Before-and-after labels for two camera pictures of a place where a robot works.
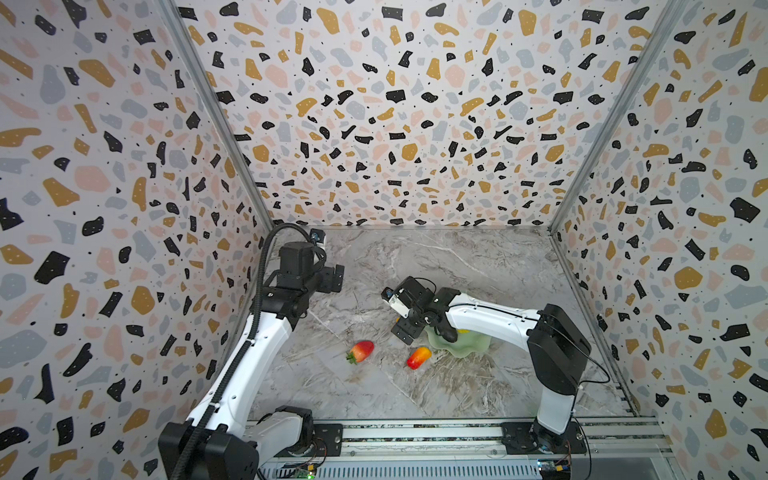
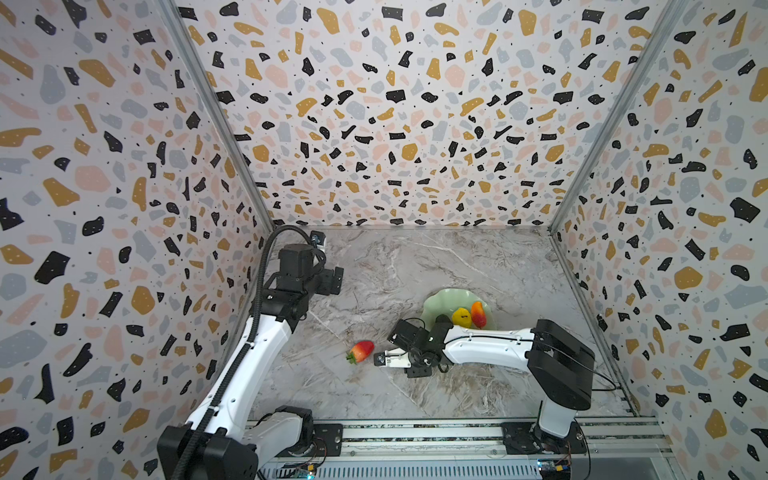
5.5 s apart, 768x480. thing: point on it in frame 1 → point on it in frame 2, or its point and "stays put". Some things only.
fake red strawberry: x=360 y=352 stays put
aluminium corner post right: x=622 y=111 stays put
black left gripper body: x=325 y=281 stays put
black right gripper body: x=411 y=306 → x=405 y=345
